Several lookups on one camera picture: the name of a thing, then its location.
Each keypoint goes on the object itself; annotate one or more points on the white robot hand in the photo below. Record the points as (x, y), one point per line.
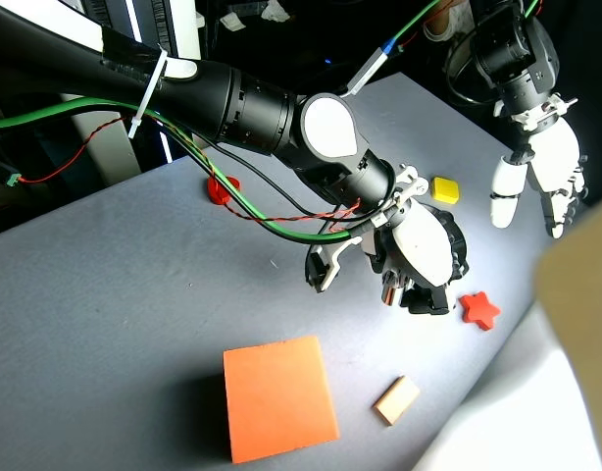
(423, 250)
(551, 157)

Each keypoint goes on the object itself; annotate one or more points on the black cast iron pan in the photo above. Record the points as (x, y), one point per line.
(463, 240)

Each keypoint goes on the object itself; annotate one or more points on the yellow block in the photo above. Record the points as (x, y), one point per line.
(445, 190)

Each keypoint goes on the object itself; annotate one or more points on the red star block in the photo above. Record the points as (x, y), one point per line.
(479, 310)

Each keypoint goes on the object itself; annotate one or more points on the blurred tan cardboard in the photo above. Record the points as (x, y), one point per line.
(580, 294)

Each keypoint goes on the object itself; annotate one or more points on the tan wooden block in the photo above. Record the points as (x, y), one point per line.
(396, 401)

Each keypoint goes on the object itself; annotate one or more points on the blurred white surface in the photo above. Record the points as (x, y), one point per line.
(516, 407)

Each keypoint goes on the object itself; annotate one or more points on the orange square block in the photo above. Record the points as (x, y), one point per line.
(279, 400)

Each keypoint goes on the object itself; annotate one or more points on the red heart block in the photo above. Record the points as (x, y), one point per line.
(218, 193)

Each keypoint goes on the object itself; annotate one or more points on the white crumpled paper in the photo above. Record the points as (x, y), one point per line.
(276, 11)
(232, 22)

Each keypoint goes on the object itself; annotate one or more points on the white black cabinet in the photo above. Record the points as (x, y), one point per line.
(115, 152)

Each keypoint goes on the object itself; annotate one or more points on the grey table cloth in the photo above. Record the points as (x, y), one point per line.
(85, 343)

